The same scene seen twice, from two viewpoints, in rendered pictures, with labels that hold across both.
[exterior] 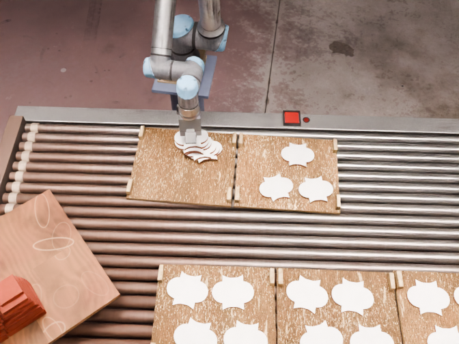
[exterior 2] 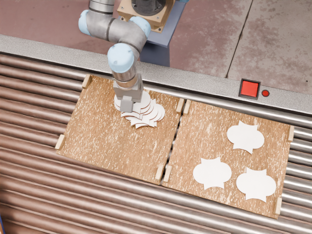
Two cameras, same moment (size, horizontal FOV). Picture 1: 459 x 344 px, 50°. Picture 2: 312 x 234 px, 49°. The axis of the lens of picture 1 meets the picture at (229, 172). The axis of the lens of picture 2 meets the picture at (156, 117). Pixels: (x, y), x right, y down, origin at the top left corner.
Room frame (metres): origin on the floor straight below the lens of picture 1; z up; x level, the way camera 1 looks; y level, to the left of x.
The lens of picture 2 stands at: (0.72, -0.12, 2.16)
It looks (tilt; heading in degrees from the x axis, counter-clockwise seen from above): 68 degrees down; 22
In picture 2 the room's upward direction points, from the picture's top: 8 degrees counter-clockwise
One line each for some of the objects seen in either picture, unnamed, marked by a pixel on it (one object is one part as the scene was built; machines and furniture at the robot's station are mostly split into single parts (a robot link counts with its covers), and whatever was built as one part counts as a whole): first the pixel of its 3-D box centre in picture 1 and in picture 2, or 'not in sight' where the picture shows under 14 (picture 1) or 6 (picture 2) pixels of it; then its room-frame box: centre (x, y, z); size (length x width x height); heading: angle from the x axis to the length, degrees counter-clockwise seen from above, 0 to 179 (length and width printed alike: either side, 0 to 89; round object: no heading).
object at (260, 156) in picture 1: (287, 172); (229, 155); (1.09, -0.23, 0.93); 0.41 x 0.35 x 0.02; 87
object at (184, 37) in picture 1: (182, 33); not in sight; (1.67, 0.22, 1.12); 0.13 x 0.12 x 0.14; 83
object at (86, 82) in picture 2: (141, 132); (87, 81); (1.25, 0.37, 0.95); 0.06 x 0.02 x 0.03; 177
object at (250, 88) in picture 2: (291, 118); (249, 89); (1.38, -0.27, 0.92); 0.06 x 0.06 x 0.01; 0
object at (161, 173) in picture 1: (184, 165); (121, 126); (1.11, 0.19, 0.93); 0.41 x 0.35 x 0.02; 87
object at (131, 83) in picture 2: (188, 106); (124, 75); (1.20, 0.16, 1.19); 0.08 x 0.08 x 0.05
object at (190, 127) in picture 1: (189, 125); (126, 92); (1.17, 0.16, 1.11); 0.12 x 0.09 x 0.16; 5
